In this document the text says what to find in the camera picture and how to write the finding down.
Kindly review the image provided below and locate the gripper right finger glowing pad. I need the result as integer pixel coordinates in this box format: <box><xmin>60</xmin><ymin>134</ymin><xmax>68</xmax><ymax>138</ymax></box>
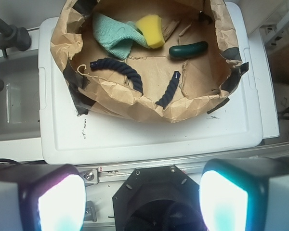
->
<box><xmin>199</xmin><ymin>157</ymin><xmax>289</xmax><ymax>231</ymax></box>

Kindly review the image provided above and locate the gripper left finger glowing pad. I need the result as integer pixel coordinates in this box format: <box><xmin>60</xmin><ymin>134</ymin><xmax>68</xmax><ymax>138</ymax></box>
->
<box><xmin>0</xmin><ymin>164</ymin><xmax>86</xmax><ymax>231</ymax></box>

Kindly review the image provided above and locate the light blue-green cloth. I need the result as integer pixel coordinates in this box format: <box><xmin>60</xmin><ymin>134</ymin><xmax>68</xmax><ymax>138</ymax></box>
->
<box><xmin>92</xmin><ymin>12</ymin><xmax>150</xmax><ymax>60</ymax></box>

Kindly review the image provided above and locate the white plastic bin lid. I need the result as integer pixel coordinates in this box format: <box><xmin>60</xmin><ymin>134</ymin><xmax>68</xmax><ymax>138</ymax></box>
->
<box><xmin>38</xmin><ymin>1</ymin><xmax>264</xmax><ymax>166</ymax></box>

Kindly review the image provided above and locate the grey plastic tub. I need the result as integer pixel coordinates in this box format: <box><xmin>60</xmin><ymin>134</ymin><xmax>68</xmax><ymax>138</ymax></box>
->
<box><xmin>0</xmin><ymin>50</ymin><xmax>40</xmax><ymax>141</ymax></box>

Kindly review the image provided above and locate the dark green cucumber toy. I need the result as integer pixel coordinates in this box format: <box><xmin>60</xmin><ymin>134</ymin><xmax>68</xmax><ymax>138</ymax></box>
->
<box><xmin>169</xmin><ymin>41</ymin><xmax>209</xmax><ymax>59</ymax></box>

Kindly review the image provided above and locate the brown paper bag tray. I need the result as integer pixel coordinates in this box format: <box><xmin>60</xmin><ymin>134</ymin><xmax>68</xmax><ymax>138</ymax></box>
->
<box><xmin>50</xmin><ymin>0</ymin><xmax>249</xmax><ymax>123</ymax></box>

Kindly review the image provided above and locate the white side container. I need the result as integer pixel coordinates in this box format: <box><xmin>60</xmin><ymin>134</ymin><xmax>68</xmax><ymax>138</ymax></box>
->
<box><xmin>239</xmin><ymin>0</ymin><xmax>289</xmax><ymax>139</ymax></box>

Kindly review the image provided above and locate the yellow sponge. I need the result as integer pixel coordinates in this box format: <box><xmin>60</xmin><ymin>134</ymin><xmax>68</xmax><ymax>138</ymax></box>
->
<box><xmin>136</xmin><ymin>14</ymin><xmax>165</xmax><ymax>49</ymax></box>

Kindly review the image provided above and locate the black octagonal mount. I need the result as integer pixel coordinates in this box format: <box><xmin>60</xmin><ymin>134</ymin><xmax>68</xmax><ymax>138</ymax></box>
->
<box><xmin>112</xmin><ymin>166</ymin><xmax>207</xmax><ymax>231</ymax></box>

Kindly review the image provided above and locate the aluminium extrusion rail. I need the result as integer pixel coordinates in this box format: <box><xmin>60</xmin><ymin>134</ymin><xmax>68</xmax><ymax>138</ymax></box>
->
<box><xmin>77</xmin><ymin>141</ymin><xmax>289</xmax><ymax>185</ymax></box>

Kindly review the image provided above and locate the short dark blue rope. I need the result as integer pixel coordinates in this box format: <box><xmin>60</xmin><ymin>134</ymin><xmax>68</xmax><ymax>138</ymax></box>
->
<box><xmin>155</xmin><ymin>71</ymin><xmax>181</xmax><ymax>107</ymax></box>

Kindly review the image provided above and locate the long dark blue rope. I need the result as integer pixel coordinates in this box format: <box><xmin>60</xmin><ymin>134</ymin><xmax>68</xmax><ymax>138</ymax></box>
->
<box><xmin>89</xmin><ymin>57</ymin><xmax>144</xmax><ymax>95</ymax></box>

